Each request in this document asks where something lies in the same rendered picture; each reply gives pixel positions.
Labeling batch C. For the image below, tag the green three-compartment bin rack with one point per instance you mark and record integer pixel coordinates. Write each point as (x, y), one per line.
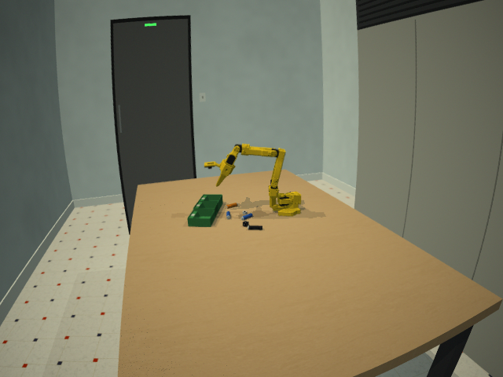
(202, 214)

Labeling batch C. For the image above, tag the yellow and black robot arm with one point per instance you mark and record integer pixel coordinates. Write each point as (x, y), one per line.
(290, 198)

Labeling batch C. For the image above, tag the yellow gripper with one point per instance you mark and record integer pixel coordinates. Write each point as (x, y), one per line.
(225, 170)

